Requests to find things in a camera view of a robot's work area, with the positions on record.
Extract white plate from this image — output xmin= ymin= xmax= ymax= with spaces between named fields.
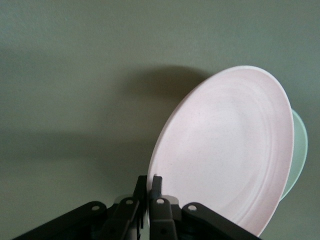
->
xmin=278 ymin=109 xmax=309 ymax=202

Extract pink plate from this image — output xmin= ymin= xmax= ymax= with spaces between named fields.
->
xmin=148 ymin=65 xmax=295 ymax=238

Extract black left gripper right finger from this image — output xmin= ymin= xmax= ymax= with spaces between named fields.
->
xmin=149 ymin=175 xmax=261 ymax=240

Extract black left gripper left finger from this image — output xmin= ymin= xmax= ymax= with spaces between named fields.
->
xmin=12 ymin=175 xmax=148 ymax=240

